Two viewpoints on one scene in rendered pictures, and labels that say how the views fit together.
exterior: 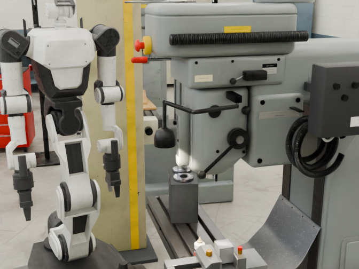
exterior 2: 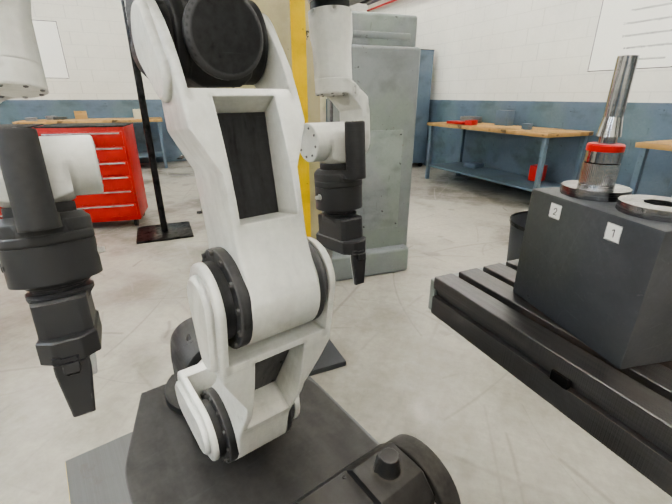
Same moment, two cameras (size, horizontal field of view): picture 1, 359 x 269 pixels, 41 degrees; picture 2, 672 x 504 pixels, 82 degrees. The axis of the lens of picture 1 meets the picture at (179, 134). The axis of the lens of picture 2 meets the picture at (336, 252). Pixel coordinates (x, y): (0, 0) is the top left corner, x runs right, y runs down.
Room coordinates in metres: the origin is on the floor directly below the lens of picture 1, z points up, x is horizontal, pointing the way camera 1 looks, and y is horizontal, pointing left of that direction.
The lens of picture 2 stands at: (1.59, 0.45, 1.27)
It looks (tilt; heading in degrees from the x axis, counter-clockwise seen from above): 22 degrees down; 351
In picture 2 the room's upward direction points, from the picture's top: straight up
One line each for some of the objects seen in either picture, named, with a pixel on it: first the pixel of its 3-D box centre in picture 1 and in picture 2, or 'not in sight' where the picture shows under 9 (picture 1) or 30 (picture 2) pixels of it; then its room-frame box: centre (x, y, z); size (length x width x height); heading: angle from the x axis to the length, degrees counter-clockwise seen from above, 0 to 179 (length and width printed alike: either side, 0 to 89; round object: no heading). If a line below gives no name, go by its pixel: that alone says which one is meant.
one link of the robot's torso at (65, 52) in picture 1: (59, 57); not in sight; (2.25, 0.56, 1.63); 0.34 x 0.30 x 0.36; 118
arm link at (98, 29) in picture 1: (105, 40); not in sight; (2.33, 0.35, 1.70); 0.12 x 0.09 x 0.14; 29
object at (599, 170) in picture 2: (181, 163); (600, 168); (2.09, -0.01, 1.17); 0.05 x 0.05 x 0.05
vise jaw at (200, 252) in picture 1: (208, 258); not in sight; (1.49, -0.10, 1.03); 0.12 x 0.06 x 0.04; 15
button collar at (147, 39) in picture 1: (147, 45); not in sight; (1.58, 0.10, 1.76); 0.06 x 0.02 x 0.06; 15
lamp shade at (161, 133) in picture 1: (164, 136); not in sight; (1.55, 0.05, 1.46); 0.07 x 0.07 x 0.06
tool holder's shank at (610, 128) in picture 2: not in sight; (616, 101); (2.09, -0.01, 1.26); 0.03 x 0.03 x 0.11
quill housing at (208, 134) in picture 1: (213, 126); not in sight; (1.64, -0.12, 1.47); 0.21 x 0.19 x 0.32; 15
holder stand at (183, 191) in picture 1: (182, 192); (606, 261); (2.04, -0.01, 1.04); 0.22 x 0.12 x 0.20; 4
